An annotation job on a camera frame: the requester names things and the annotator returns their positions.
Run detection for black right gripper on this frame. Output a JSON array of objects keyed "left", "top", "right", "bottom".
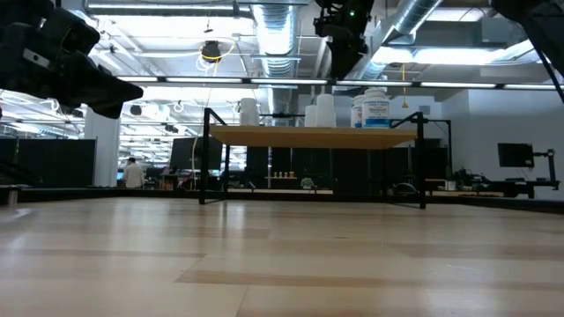
[{"left": 313, "top": 0, "right": 375, "bottom": 81}]

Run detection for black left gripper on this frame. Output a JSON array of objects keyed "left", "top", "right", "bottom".
[{"left": 0, "top": 0, "right": 145, "bottom": 120}]

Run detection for white bottle blue label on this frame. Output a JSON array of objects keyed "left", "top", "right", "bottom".
[
  {"left": 350, "top": 94, "right": 367, "bottom": 129},
  {"left": 361, "top": 86, "right": 391, "bottom": 129}
]

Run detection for small plain white bottle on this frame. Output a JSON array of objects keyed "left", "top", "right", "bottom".
[
  {"left": 304, "top": 104, "right": 319, "bottom": 129},
  {"left": 315, "top": 93, "right": 338, "bottom": 129}
]

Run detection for small clear cap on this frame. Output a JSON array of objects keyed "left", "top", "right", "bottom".
[{"left": 239, "top": 97, "right": 261, "bottom": 127}]

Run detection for black monitor on arm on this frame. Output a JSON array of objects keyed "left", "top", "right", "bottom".
[{"left": 497, "top": 143, "right": 536, "bottom": 169}]

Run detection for wooden shelf black legs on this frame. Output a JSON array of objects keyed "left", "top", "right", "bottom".
[{"left": 198, "top": 107, "right": 453, "bottom": 210}]

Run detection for white building column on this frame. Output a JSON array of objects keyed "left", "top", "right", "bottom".
[{"left": 84, "top": 105, "right": 122, "bottom": 188}]

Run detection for dark partition panel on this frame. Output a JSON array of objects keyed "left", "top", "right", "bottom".
[{"left": 0, "top": 136, "right": 97, "bottom": 188}]

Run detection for person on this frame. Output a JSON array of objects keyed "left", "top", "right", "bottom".
[{"left": 122, "top": 157, "right": 145, "bottom": 189}]

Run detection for black background monitor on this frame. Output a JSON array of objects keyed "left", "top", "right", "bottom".
[{"left": 169, "top": 136, "right": 224, "bottom": 171}]

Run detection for yellow hanging cord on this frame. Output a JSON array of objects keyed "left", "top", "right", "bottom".
[{"left": 399, "top": 63, "right": 409, "bottom": 110}]

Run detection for silver ventilation duct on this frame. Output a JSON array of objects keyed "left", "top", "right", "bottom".
[
  {"left": 352, "top": 0, "right": 444, "bottom": 83},
  {"left": 250, "top": 0, "right": 305, "bottom": 78}
]

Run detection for black aluminium table frame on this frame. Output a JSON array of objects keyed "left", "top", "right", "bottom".
[{"left": 0, "top": 187, "right": 564, "bottom": 216}]

